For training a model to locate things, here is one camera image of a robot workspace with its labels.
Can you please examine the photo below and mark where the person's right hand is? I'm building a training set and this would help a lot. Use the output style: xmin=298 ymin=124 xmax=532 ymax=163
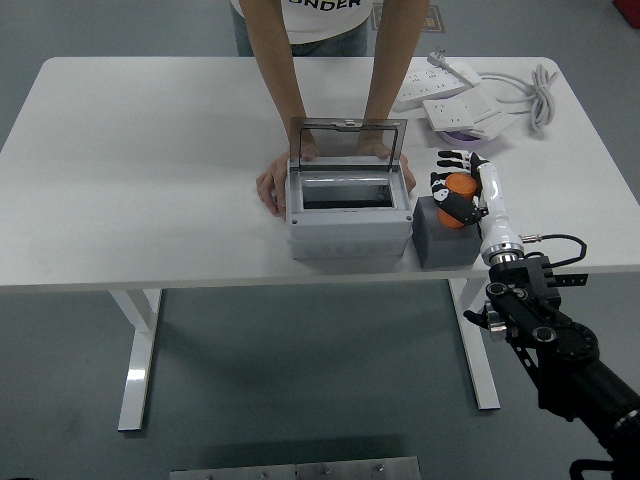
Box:
xmin=255 ymin=124 xmax=321 ymax=217

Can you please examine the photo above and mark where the person's left hand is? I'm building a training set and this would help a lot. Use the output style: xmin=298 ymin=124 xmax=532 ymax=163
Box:
xmin=355 ymin=119 xmax=417 ymax=195

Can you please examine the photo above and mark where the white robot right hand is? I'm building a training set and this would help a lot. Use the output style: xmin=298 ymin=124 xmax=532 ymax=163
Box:
xmin=429 ymin=149 xmax=525 ymax=259

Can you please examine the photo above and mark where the orange cylindrical battery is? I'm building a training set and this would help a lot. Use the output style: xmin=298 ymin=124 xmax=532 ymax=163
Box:
xmin=437 ymin=173 xmax=480 ymax=230

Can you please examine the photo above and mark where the grey electrical enclosure box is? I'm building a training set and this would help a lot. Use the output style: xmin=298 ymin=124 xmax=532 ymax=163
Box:
xmin=284 ymin=167 xmax=414 ymax=260

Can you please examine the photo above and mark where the grey cube holder block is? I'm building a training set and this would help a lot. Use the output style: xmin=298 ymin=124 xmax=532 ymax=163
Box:
xmin=411 ymin=195 xmax=485 ymax=270

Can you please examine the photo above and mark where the purple round dish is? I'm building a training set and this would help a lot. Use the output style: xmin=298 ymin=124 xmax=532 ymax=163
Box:
xmin=439 ymin=128 xmax=494 ymax=148

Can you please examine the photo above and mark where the short white power strip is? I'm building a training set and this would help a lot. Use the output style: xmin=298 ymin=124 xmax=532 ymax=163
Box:
xmin=421 ymin=93 xmax=504 ymax=134

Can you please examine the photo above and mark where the white socket panel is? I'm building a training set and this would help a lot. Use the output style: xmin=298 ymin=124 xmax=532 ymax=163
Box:
xmin=467 ymin=110 xmax=516 ymax=141

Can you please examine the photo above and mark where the long white power strip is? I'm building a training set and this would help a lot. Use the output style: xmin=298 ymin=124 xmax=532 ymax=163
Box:
xmin=392 ymin=68 xmax=474 ymax=114

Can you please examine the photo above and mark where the white table leg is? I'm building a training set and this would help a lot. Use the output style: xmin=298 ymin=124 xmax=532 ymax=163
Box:
xmin=447 ymin=277 xmax=502 ymax=412
xmin=108 ymin=287 xmax=164 ymax=432

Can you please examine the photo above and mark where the person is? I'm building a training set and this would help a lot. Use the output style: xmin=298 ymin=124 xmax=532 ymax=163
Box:
xmin=229 ymin=0 xmax=375 ymax=57

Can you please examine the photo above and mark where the red crate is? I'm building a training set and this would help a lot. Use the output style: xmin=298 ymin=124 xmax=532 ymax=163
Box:
xmin=612 ymin=0 xmax=640 ymax=30

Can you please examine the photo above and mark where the grey metal plate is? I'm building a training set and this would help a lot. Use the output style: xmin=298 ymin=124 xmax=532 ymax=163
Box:
xmin=169 ymin=455 xmax=421 ymax=480

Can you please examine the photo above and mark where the white power cable with plug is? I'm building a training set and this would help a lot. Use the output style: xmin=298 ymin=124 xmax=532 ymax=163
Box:
xmin=426 ymin=46 xmax=559 ymax=137

